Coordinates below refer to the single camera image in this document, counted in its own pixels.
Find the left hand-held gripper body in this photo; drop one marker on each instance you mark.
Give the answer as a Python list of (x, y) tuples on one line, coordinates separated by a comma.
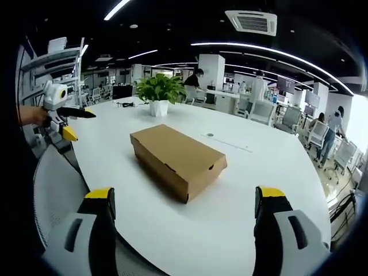
[(55, 99)]

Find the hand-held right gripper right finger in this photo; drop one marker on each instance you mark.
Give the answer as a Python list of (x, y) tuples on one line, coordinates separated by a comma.
[(283, 227)]

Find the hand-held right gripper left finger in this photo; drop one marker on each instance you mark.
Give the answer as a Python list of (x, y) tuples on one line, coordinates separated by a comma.
[(86, 227)]

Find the brown cardboard shoe box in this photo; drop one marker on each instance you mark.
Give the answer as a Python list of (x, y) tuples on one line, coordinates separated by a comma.
[(184, 161)]

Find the person's left hand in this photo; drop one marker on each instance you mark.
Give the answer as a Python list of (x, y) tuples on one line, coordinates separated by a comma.
[(33, 115)]

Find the white mesh office chair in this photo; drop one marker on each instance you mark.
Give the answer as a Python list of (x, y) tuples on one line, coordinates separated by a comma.
[(59, 198)]

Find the white plant pot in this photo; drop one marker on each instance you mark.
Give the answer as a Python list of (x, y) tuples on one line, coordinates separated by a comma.
[(158, 107)]

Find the green potted plant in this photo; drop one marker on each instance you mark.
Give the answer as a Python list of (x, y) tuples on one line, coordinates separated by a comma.
[(160, 87)]

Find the ceiling air conditioner vent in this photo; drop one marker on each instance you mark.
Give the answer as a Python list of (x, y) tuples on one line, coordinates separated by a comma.
[(251, 22)]

